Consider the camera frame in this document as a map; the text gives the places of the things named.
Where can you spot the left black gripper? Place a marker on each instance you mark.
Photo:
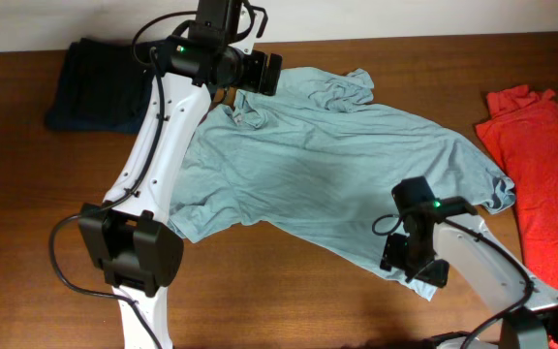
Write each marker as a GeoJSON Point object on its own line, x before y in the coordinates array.
{"type": "Point", "coordinates": [254, 79]}

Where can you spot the red t-shirt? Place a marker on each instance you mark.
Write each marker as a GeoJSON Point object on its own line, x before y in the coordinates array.
{"type": "Point", "coordinates": [521, 135]}

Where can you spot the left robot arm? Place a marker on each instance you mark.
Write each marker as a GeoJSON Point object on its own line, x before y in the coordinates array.
{"type": "Point", "coordinates": [127, 236]}

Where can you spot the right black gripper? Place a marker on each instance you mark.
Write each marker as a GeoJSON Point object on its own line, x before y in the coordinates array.
{"type": "Point", "coordinates": [433, 273]}

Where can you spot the folded dark navy garment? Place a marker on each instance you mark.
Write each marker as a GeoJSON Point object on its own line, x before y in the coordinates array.
{"type": "Point", "coordinates": [101, 87]}

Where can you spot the light blue t-shirt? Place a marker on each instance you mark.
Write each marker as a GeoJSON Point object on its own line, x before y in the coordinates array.
{"type": "Point", "coordinates": [318, 160]}

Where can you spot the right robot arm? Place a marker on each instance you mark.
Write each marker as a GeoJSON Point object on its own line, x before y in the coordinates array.
{"type": "Point", "coordinates": [525, 306]}

